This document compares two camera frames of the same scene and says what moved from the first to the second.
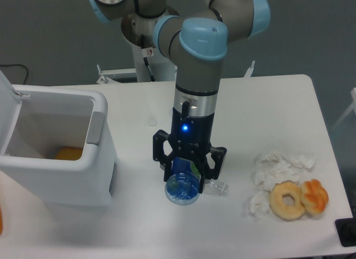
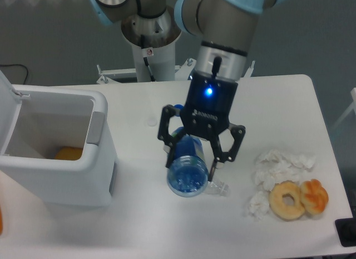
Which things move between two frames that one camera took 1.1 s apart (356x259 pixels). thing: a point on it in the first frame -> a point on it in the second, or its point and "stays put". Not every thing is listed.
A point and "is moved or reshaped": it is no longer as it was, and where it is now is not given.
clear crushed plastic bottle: (211, 186) stays put
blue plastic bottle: (183, 189) is moved or reshaped
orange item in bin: (69, 153) stays put
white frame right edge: (352, 106) stays put
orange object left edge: (1, 222) stays put
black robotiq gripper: (191, 136) -> (206, 111)
